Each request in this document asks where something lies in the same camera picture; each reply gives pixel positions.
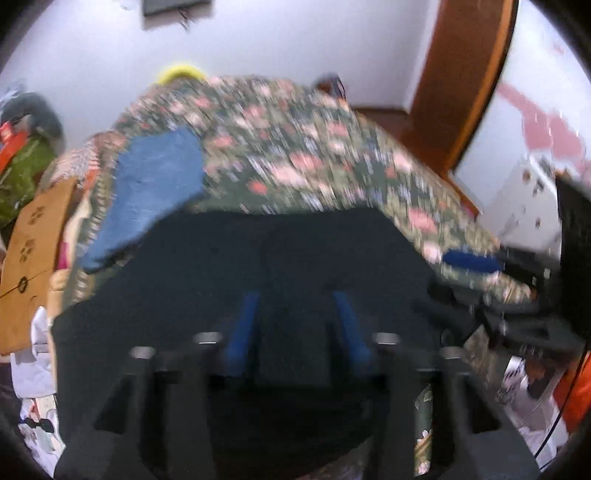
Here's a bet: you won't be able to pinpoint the black pants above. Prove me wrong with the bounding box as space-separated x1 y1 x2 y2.
51 210 445 480

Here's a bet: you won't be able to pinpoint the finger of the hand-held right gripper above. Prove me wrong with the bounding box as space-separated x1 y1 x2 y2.
412 295 509 352
441 248 557 283

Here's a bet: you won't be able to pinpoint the grey pillow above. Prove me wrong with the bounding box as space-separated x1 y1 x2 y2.
0 92 65 151

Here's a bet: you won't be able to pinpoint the orange box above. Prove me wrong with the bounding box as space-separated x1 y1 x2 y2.
0 122 29 169

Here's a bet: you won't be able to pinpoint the green patterned basket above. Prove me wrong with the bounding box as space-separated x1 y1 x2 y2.
0 136 59 230

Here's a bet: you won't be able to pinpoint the wardrobe sliding door with hearts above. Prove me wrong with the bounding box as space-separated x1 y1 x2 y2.
455 0 591 232

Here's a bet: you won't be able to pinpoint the small black monitor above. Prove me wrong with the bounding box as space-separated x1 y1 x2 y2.
142 0 216 18

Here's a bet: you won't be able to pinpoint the striped cloth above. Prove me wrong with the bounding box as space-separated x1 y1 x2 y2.
39 131 126 195

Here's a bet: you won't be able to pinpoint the yellow foam tube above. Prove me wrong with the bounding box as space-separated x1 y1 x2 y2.
154 65 208 86

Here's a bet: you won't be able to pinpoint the grey backpack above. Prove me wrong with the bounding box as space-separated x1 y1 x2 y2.
313 73 348 99

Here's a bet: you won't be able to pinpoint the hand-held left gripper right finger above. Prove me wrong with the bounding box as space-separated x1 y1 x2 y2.
330 291 541 480

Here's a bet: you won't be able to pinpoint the wooden door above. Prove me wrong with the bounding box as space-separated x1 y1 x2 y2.
400 0 519 172

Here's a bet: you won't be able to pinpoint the orange cloth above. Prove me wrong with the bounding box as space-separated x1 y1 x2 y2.
551 351 591 435

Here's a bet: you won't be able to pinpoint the wooden lap table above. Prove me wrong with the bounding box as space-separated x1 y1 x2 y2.
0 178 77 356

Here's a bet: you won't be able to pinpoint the white patterned cloth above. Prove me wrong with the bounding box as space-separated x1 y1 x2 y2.
11 307 68 468

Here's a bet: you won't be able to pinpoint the floral blanket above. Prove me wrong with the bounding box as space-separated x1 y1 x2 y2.
60 76 533 306

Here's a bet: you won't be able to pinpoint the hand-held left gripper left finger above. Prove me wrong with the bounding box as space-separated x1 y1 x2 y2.
54 291 262 480

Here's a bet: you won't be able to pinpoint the blue denim shorts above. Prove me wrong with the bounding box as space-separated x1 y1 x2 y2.
83 128 206 273

